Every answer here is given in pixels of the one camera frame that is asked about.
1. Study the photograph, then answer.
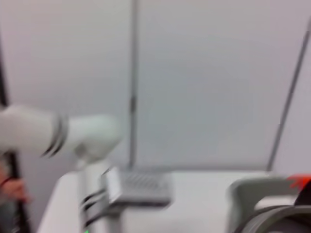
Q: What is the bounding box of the glass teacup black sleeve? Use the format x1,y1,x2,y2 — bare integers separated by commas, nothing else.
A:
233,206,311,233

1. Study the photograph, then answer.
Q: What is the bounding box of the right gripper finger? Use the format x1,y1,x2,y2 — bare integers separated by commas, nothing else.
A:
294,182,311,207

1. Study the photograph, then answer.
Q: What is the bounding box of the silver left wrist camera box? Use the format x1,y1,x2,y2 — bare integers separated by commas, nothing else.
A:
101,167,173,207

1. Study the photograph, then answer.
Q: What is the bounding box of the orange bin handle clip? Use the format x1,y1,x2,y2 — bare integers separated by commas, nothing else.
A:
286,173,311,192

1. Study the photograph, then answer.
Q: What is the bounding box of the grey-green perforated storage bin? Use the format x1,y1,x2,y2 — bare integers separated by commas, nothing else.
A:
225,177,311,233

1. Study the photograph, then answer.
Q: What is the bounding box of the bystander bare hand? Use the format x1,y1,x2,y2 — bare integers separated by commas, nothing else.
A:
0,178,31,203

